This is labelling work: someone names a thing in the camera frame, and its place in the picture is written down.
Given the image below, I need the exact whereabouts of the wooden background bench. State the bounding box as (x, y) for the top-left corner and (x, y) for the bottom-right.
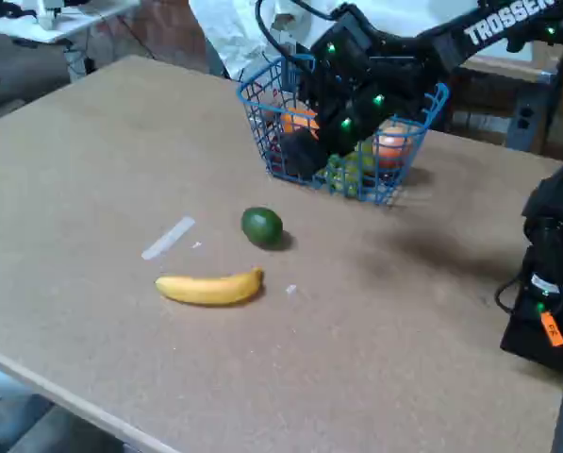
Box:
(453, 54), (563, 143)

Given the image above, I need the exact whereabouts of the person in white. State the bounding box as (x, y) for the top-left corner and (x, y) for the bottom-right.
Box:
(188, 0), (357, 82)

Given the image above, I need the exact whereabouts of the orange-red toy pomegranate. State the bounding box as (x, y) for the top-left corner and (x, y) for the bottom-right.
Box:
(372, 125), (415, 170)

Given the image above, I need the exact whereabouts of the white background desk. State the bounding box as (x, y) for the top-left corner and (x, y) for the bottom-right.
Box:
(0, 0), (141, 46)

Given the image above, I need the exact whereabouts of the green toy grapes bunch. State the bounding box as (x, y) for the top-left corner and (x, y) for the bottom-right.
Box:
(323, 154), (359, 197)

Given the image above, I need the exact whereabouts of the round green toy fruit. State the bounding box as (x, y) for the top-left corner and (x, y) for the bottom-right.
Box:
(240, 206), (284, 250)

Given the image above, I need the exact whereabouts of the long white tape strip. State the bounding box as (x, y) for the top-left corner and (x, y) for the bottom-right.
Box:
(141, 215), (197, 261)

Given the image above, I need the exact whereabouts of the grey post with outlets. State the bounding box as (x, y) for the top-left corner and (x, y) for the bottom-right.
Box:
(505, 70), (559, 153)

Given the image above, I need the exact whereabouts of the yellow toy banana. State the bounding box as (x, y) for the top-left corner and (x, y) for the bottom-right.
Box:
(155, 266), (265, 307)

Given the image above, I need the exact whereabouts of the looped black camera cable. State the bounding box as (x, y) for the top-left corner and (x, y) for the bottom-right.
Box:
(255, 0), (321, 79)

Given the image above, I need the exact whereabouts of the light green toy pear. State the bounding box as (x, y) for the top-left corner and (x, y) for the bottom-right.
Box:
(351, 140), (377, 176)

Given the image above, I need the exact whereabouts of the blue wire basket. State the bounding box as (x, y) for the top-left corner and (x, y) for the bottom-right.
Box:
(236, 55), (451, 207)

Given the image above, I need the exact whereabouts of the black base power cable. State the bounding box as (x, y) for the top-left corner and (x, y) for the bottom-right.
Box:
(494, 277), (533, 323)

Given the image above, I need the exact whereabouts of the orange toy fruit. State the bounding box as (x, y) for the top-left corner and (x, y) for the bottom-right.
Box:
(279, 107), (321, 139)

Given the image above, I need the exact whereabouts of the orange label tag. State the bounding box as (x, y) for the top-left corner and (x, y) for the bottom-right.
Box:
(539, 310), (563, 349)

